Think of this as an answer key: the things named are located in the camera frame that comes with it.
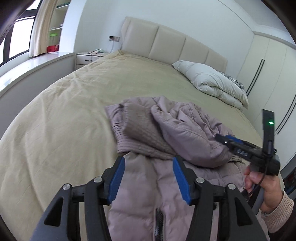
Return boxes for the mauve puffer coat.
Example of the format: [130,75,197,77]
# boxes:
[105,96,246,240]

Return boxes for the person's right hand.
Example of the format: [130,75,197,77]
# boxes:
[244,165,283,213]

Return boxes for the zebra print pillow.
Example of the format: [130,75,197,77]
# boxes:
[219,71,245,90]

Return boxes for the white folded duvet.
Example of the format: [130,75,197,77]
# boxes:
[172,60,249,110]

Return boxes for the beige knit right sleeve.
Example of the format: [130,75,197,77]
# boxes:
[261,191,294,233]

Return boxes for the beige bed with sheet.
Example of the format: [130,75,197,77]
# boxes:
[1,51,262,240]

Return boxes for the white wardrobe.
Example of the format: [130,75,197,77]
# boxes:
[237,35,295,167]

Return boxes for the beige padded headboard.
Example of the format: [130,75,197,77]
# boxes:
[121,16,228,72]

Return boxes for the white nightstand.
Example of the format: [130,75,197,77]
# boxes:
[75,52,109,70]

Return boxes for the items on nightstand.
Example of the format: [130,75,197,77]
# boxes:
[88,48,105,54]

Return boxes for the red box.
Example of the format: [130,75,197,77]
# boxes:
[47,44,59,53]

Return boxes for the beige curtain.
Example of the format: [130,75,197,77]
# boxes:
[29,0,57,58]

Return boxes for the black framed window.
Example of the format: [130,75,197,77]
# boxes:
[1,0,42,66]

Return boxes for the white shelf unit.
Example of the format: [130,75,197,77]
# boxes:
[48,0,71,46]

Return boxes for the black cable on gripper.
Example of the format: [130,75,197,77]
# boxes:
[241,148,278,202]

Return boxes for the wall power socket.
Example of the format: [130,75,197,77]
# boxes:
[109,36,120,42]

